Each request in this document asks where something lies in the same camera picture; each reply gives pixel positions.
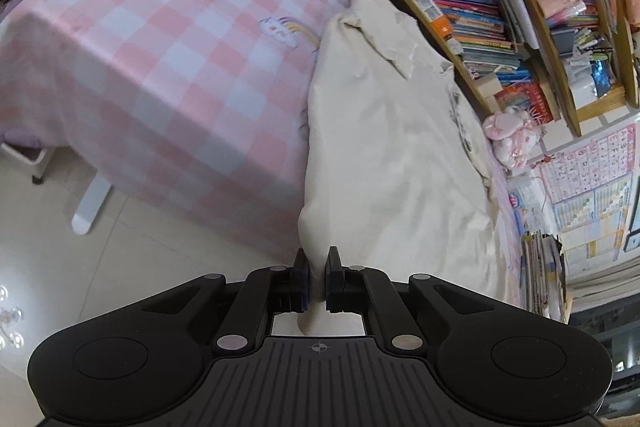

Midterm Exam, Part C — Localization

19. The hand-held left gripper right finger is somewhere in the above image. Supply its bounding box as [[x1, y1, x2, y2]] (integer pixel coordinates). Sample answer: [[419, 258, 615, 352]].
[[325, 246, 506, 354]]

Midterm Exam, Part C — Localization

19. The red thick dictionary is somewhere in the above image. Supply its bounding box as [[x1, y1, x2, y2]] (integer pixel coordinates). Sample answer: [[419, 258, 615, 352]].
[[495, 82, 554, 122]]

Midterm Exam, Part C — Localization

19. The stack of magazines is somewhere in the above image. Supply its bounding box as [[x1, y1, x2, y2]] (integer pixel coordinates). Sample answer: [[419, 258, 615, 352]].
[[522, 232, 569, 323]]

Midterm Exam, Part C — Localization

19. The cream t-shirt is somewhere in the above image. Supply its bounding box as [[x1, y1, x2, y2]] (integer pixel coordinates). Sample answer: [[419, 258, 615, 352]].
[[297, 0, 501, 336]]

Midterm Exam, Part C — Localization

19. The alphabet wall poster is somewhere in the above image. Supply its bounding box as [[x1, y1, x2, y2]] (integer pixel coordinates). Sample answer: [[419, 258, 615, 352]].
[[540, 122, 640, 263]]

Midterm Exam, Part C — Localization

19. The pink bunny plush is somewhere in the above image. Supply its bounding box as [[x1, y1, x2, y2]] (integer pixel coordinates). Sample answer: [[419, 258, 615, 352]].
[[482, 104, 544, 170]]

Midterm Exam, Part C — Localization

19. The white table leg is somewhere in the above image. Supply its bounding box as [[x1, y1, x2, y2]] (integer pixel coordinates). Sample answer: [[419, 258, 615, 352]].
[[72, 174, 116, 236]]

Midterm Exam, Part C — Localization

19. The white tablet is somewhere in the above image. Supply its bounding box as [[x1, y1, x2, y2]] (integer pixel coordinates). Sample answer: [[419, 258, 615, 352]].
[[495, 0, 541, 48]]

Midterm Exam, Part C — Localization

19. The purple stool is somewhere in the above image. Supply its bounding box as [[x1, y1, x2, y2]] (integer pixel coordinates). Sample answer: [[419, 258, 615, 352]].
[[0, 127, 51, 186]]

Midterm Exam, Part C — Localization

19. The pink checkered printed tablecloth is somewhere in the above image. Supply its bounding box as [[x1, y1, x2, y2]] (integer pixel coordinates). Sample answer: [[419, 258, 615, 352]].
[[0, 0, 531, 308]]

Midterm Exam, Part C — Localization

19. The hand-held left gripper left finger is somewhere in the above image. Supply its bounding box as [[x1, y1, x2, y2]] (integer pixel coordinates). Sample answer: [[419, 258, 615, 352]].
[[135, 247, 309, 354]]

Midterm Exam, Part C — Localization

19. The wooden bookshelf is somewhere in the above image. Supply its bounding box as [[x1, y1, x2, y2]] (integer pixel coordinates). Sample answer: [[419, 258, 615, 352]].
[[357, 0, 640, 138]]

